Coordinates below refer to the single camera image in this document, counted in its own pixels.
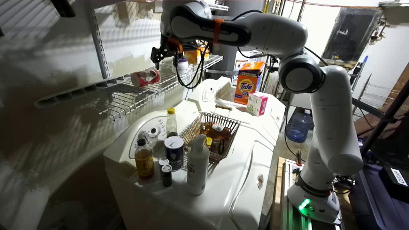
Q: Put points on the brown bottle with white cap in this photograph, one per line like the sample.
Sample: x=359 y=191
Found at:
x=218 y=129

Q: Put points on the blue water jug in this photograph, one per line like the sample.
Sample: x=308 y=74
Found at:
x=299 y=126

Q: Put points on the white shelf upright rail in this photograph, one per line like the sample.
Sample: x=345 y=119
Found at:
x=98 y=46

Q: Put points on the blue and white canister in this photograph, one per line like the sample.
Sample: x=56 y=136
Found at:
x=173 y=150

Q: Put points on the white washing machine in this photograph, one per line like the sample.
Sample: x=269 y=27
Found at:
x=237 y=186

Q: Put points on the tall white plastic bottle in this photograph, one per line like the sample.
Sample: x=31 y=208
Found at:
x=198 y=170

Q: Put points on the black metal stand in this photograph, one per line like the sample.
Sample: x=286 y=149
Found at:
x=384 y=119

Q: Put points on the white jar with purple lid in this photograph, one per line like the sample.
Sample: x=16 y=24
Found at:
x=181 y=65

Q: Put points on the amber bottle with black cap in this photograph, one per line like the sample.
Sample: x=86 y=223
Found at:
x=144 y=163

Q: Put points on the white dryer machine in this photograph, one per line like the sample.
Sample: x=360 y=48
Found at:
x=212 y=90

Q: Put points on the blue storage bin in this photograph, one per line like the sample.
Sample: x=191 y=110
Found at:
x=374 y=208

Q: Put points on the orange Tide detergent box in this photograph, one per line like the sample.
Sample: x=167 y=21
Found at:
x=245 y=87

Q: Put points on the clear bottle with yellow cap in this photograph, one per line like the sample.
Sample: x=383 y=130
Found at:
x=171 y=125

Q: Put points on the small dark bottle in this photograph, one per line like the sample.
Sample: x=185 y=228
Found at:
x=166 y=176

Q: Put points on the dark background door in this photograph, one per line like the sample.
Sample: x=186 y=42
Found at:
x=351 y=35

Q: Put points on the amber jar on shelf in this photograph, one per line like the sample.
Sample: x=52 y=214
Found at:
x=200 y=57

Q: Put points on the red can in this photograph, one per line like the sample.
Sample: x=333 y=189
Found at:
x=145 y=78

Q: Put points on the black box with white label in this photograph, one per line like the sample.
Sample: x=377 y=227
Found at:
x=396 y=179

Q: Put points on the small jar with white cap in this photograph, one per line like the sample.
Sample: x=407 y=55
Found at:
x=162 y=161

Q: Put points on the dark round jar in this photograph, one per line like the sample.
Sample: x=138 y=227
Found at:
x=217 y=147

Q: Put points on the pink and white small box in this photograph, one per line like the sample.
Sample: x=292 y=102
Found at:
x=256 y=104

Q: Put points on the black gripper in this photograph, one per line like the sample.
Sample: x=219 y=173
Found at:
x=162 y=51

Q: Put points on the wooden platform board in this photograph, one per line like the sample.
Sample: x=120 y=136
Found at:
x=278 y=195

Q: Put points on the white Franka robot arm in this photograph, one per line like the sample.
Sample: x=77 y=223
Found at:
x=332 y=110

